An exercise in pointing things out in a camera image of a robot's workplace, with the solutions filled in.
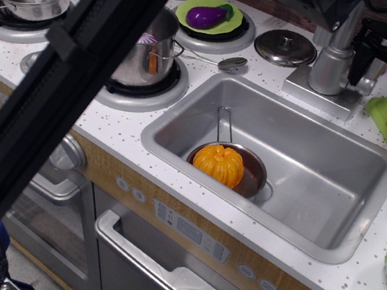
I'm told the steel pot lid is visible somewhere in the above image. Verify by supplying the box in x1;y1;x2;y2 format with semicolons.
254;30;317;67

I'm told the silver oven door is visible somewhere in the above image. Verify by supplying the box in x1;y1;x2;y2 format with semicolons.
3;159;102;290

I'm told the small steel saucepan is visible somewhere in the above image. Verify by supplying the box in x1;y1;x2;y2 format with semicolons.
186;106;267;201

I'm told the silver toy faucet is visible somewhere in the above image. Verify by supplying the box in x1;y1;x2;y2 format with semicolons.
282;2;387;121

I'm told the purple toy eggplant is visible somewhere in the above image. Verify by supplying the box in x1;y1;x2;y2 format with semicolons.
185;4;234;30

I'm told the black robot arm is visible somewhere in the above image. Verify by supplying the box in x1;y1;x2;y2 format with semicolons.
0;0;303;218

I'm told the orange toy carrot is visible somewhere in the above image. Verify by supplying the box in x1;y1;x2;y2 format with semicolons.
147;51;158;75

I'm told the steel spoon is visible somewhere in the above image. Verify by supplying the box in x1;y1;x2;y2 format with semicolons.
181;50;247;71

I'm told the silver toy sink basin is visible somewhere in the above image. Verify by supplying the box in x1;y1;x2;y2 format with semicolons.
141;74;387;265

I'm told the orange toy pumpkin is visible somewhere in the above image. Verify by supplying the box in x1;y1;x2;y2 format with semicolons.
192;144;244;189

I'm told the silver dishwasher door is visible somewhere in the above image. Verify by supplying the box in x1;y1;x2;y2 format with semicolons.
94;188;240;290

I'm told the silver stove knob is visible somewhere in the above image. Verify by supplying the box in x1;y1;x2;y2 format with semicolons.
48;133;87;171

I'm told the tall steel pot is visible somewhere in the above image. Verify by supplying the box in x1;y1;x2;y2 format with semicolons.
111;7;184;87

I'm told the green round plate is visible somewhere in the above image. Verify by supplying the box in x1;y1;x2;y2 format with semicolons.
175;0;244;35

